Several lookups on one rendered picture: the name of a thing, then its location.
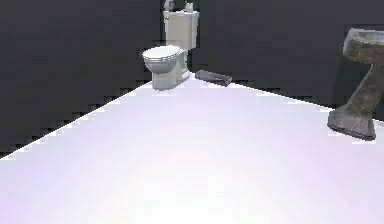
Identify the dark grey flat scale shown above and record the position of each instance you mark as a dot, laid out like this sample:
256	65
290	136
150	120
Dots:
213	77

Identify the white toilet paper roll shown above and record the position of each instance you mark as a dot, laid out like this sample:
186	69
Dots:
189	7

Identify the small grey bottle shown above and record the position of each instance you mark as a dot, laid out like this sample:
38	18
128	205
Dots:
169	4

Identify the grey stone pedestal sink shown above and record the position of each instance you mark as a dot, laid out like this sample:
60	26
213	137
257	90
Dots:
361	100

